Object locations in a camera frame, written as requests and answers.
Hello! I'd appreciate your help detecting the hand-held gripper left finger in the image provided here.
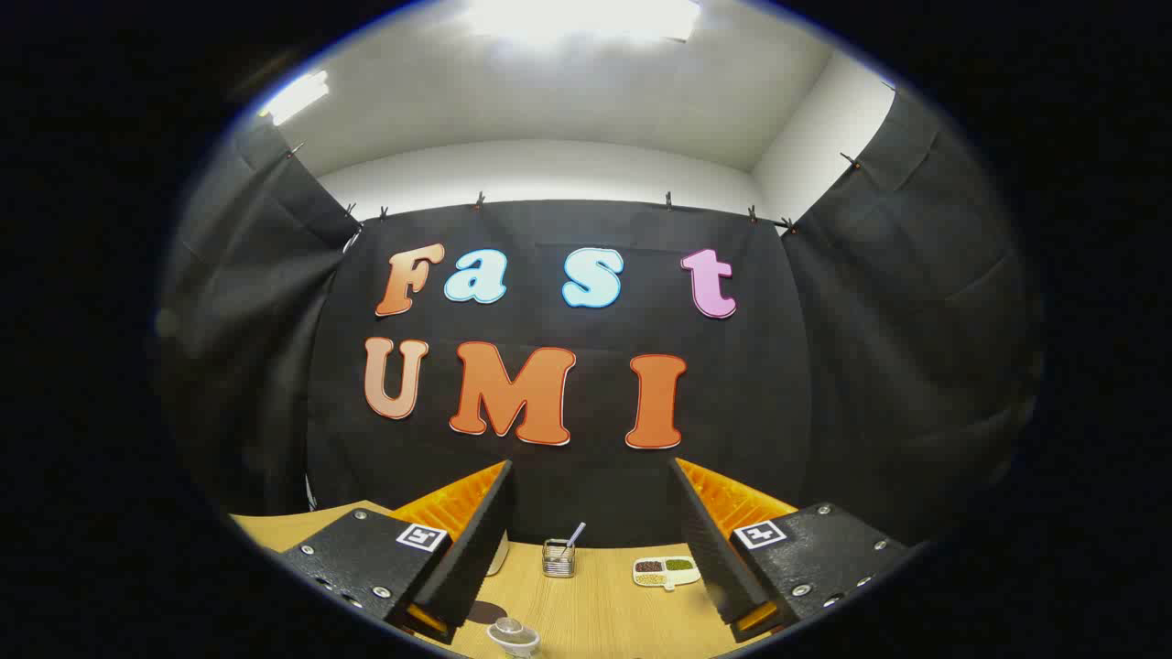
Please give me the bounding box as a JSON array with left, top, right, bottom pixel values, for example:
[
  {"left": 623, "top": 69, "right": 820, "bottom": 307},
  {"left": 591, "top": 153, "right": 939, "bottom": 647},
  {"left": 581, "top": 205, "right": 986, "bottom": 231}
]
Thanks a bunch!
[{"left": 277, "top": 459, "right": 515, "bottom": 645}]

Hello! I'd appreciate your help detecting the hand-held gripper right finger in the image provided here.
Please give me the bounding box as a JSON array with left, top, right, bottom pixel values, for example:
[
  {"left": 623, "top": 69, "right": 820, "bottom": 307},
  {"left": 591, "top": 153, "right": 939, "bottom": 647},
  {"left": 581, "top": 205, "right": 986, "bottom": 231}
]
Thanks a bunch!
[{"left": 668, "top": 458, "right": 917, "bottom": 643}]

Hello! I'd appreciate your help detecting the juice bottle with white-green label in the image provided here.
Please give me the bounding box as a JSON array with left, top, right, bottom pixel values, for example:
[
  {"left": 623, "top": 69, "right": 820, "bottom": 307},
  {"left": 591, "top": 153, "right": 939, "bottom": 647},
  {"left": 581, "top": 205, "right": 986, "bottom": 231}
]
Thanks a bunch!
[{"left": 485, "top": 617, "right": 541, "bottom": 658}]

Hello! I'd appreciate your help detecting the white divided dish of grains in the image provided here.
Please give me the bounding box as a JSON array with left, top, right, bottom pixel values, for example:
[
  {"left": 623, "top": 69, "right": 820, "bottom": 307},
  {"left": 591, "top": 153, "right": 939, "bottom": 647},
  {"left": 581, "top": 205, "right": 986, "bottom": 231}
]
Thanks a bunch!
[{"left": 632, "top": 556, "right": 702, "bottom": 591}]

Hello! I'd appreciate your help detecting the black backdrop cloth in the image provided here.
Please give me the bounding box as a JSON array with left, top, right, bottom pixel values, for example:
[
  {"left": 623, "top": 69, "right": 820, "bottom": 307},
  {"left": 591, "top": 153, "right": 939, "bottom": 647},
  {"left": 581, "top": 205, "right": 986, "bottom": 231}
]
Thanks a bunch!
[{"left": 156, "top": 87, "right": 1045, "bottom": 550}]

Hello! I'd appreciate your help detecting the wooden table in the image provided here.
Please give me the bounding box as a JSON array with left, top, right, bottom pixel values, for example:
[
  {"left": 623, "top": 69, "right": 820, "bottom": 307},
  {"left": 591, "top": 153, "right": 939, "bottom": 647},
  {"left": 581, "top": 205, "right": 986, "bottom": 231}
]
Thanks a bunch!
[{"left": 229, "top": 500, "right": 779, "bottom": 659}]

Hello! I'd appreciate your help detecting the small ceiling light panel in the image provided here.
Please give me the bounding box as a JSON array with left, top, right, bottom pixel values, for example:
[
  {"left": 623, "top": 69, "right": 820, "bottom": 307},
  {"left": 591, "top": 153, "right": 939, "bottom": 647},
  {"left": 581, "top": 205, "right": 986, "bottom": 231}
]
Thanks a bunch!
[{"left": 259, "top": 71, "right": 331, "bottom": 126}]

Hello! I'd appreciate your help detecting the large ceiling light panel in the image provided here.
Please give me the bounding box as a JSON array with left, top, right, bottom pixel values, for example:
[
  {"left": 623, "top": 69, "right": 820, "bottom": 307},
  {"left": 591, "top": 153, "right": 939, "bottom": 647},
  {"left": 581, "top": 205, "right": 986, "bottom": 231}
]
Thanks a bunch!
[{"left": 467, "top": 0, "right": 701, "bottom": 42}]

